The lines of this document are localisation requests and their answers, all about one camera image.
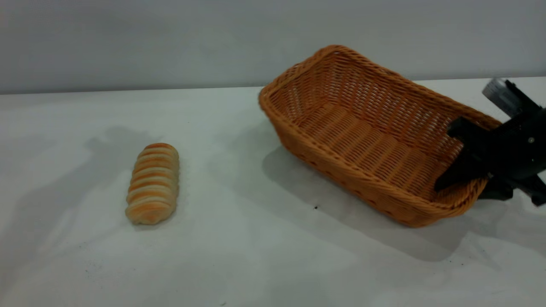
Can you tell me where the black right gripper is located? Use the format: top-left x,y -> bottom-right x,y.
434,107 -> 546,206

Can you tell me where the orange woven wicker basket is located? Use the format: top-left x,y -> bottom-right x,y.
258,44 -> 504,228

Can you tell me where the striped long bread roll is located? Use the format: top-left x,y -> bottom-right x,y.
125,142 -> 180,226

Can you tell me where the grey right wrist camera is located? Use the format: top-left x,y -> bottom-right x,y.
482,78 -> 526,119

